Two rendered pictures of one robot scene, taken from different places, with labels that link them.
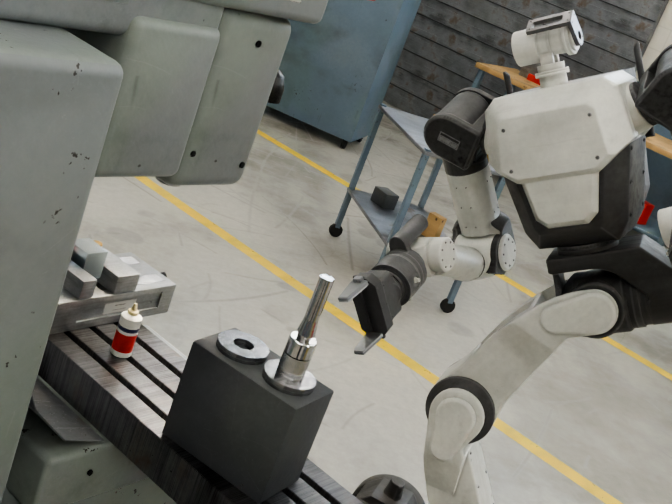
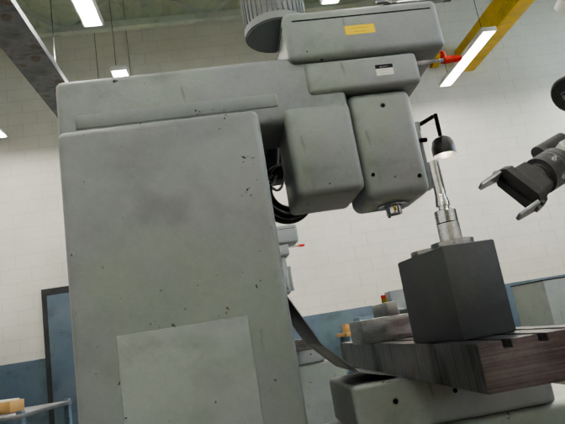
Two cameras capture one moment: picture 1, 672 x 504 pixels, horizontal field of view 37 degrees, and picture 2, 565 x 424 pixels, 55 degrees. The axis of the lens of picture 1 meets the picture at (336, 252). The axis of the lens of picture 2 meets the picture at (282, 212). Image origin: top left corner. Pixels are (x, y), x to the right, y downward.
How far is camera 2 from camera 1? 1.20 m
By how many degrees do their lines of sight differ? 59
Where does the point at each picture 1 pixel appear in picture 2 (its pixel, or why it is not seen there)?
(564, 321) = not seen: outside the picture
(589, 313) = not seen: outside the picture
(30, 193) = (225, 181)
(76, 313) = (391, 325)
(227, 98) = (379, 139)
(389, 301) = (532, 177)
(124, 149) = (314, 176)
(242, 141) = (409, 161)
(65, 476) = (372, 402)
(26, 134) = (209, 151)
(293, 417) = (444, 253)
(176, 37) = (315, 112)
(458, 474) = not seen: outside the picture
